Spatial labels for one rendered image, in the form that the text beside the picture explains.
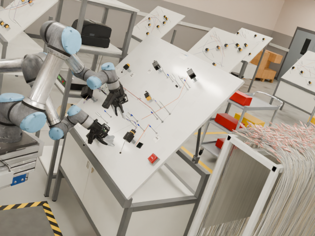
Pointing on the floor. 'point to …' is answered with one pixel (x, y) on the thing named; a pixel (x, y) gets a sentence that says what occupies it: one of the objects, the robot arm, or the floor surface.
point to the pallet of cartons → (270, 57)
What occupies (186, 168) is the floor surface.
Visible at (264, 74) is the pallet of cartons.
